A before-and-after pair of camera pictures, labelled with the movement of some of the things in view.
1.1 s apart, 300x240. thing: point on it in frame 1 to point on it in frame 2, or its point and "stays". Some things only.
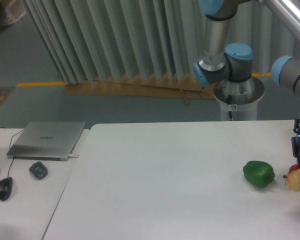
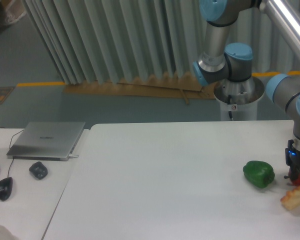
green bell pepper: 260,174 stays
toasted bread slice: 294,181 to 294,199
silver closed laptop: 47,141 stays
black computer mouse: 4,188 stays
